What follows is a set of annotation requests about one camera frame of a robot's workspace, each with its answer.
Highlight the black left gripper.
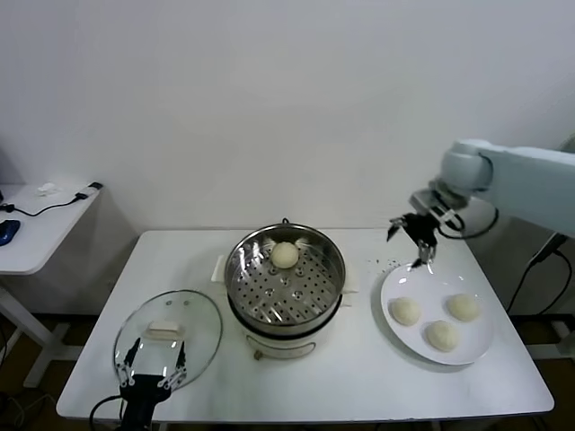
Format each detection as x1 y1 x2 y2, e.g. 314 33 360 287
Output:
115 339 188 406

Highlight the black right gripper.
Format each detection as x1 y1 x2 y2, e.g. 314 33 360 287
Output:
386 212 439 271

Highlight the white steamed baozi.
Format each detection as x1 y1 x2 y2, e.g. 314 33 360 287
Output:
388 296 423 326
270 242 299 271
423 320 462 352
446 293 481 322

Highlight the stainless steel steamer basket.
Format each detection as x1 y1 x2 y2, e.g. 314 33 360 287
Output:
210 223 362 340

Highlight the white round plate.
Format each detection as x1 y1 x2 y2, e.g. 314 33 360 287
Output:
380 262 495 365

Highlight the round glass pot lid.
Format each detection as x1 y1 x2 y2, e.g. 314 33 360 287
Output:
112 289 225 396

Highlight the cream electric cooker base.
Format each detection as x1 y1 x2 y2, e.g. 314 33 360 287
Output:
215 286 357 363

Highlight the white side desk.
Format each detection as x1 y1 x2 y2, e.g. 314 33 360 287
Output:
0 181 138 390

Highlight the blue computer mouse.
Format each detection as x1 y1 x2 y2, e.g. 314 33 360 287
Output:
0 218 22 246

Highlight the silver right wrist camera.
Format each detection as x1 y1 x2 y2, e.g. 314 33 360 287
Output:
409 179 456 222

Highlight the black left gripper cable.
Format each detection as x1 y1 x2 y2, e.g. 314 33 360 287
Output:
88 394 125 431

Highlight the black adapter cable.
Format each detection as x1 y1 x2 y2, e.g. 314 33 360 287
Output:
507 233 575 315

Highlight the black usb cable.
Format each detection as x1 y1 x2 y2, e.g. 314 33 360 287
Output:
0 181 105 217

